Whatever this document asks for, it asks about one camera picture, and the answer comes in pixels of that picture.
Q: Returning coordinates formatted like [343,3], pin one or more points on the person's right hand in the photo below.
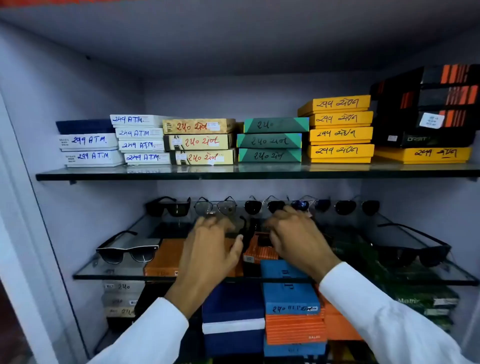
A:
[300,243]

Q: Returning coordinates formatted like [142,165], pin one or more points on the person's left hand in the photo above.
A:
[202,262]

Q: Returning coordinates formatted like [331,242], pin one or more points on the person's right fingers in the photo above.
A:
[281,225]

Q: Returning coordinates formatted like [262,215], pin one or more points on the person's left thumb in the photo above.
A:
[234,251]

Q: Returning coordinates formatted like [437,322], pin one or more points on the person's left forearm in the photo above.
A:
[150,333]

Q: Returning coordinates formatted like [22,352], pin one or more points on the person's right forearm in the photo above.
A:
[386,322]

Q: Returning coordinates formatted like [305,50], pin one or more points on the small orange box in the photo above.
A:
[255,253]

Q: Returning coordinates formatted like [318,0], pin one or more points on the blue mirrored aviator sunglasses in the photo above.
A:
[300,205]

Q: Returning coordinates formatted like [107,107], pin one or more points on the dark-lens aviator sunglasses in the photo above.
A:
[253,207]

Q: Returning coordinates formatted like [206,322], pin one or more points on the clear-lens aviator glasses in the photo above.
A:
[225,207]

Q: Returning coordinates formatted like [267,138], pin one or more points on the dark blue white-banded box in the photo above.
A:
[232,311]

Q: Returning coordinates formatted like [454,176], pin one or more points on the black round-lens sunglasses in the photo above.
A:
[345,207]

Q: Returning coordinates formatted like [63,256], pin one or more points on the long glass shelf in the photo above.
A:
[240,171]

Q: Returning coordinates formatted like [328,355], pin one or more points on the large orange box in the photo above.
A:
[165,258]

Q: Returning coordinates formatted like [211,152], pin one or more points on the green flat box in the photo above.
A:
[269,155]
[275,125]
[268,141]

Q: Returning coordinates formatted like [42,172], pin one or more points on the thick black shield sunglasses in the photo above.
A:
[168,207]

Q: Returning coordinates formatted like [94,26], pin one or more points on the orange ribbed box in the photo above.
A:
[294,329]

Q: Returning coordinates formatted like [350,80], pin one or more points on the beige gold flat box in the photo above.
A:
[204,157]
[197,126]
[200,142]

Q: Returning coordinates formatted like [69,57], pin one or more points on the short glass shelf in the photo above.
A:
[123,270]

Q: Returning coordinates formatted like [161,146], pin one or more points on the light blue flat box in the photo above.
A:
[292,349]

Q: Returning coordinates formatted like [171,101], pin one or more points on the plain orange box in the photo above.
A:
[339,324]

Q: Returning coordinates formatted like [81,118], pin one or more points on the small white box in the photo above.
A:
[120,300]
[120,312]
[123,287]

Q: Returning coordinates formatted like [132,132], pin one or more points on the black and white sunglasses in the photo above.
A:
[112,255]

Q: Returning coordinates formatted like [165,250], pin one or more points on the slim white handwritten box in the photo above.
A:
[146,158]
[138,133]
[141,145]
[138,120]

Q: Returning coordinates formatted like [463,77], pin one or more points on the large black wayfarer sunglasses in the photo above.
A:
[431,257]

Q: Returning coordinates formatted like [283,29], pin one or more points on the wide yellow flat box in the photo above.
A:
[423,154]

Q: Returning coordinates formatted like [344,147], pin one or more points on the green patterned box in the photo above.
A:
[423,298]

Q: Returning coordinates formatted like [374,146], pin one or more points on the black orange-striped box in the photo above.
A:
[431,95]
[412,120]
[431,74]

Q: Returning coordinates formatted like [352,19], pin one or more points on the wide white labelled box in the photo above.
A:
[92,157]
[88,141]

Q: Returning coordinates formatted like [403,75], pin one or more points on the plain black box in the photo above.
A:
[431,139]

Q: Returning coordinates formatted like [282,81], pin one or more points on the dark blue flat box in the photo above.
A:
[84,126]

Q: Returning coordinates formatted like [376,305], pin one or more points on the white cabinet frame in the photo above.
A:
[26,232]

